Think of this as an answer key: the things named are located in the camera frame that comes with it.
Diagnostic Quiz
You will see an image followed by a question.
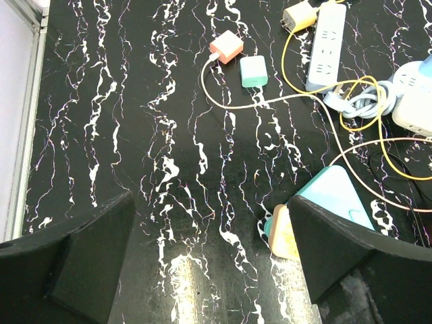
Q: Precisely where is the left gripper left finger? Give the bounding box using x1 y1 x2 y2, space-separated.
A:
1 191 136 323

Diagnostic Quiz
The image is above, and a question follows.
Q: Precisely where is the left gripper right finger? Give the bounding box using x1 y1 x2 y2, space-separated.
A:
288 196 431 323

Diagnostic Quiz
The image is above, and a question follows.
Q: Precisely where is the teal triangular power strip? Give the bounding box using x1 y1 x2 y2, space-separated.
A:
263 164 376 237

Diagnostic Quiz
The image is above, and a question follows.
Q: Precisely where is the white square plug adapter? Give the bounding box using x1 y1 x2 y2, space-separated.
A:
392 91 431 137

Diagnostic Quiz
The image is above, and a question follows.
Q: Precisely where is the round light blue power socket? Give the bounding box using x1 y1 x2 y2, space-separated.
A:
389 55 431 100

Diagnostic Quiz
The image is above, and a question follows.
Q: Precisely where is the teal small charger plug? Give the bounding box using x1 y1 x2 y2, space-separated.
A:
240 55 268 88

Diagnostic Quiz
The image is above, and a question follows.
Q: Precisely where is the salmon small charger plug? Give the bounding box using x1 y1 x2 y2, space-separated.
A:
209 30 244 64

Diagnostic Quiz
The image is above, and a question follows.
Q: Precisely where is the yellow small charger plug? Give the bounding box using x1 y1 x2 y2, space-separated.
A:
280 1 317 33

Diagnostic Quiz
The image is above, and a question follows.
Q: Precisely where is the light blue long power strip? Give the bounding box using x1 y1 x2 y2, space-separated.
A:
305 3 346 93

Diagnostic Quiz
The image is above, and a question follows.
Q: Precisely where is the orange thin charging cable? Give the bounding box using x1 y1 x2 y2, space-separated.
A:
200 0 432 213

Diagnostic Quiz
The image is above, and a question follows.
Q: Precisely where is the grey bundled cord with plug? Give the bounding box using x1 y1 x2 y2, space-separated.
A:
322 80 398 119

